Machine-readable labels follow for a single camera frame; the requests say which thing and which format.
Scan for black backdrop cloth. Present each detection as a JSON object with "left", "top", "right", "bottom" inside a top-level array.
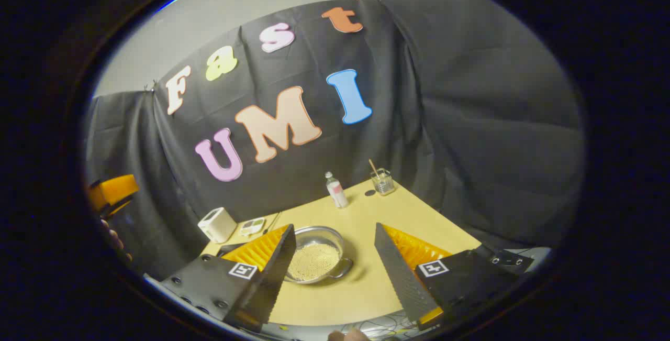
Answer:
[{"left": 84, "top": 0, "right": 586, "bottom": 279}]

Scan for white divided dish with beans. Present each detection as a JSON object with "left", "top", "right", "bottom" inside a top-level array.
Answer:
[{"left": 239, "top": 217, "right": 266, "bottom": 237}]

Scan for black induction cooktop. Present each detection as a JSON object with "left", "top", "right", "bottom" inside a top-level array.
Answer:
[{"left": 216, "top": 243, "right": 247, "bottom": 258}]

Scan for clear bottle with white label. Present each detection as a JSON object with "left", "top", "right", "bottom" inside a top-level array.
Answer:
[{"left": 325, "top": 171, "right": 350, "bottom": 209}]

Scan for steel pot with beans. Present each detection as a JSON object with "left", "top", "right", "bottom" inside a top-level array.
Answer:
[{"left": 285, "top": 225, "right": 354, "bottom": 284}]

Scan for small metal wire holder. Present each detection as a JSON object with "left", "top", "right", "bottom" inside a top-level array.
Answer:
[{"left": 370, "top": 168, "right": 396, "bottom": 196}]

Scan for white toaster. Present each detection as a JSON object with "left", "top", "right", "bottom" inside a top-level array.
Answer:
[{"left": 197, "top": 207, "right": 238, "bottom": 244}]

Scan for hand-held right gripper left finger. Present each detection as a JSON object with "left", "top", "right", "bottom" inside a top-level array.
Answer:
[{"left": 157, "top": 223, "right": 297, "bottom": 334}]

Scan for tangled thin cables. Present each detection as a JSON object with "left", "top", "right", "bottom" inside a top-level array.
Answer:
[{"left": 340, "top": 315, "right": 419, "bottom": 339}]

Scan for black power cable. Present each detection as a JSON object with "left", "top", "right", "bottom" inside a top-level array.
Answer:
[{"left": 263, "top": 211, "right": 283, "bottom": 235}]

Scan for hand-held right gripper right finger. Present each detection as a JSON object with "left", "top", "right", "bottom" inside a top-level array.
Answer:
[{"left": 373, "top": 222, "right": 519, "bottom": 331}]

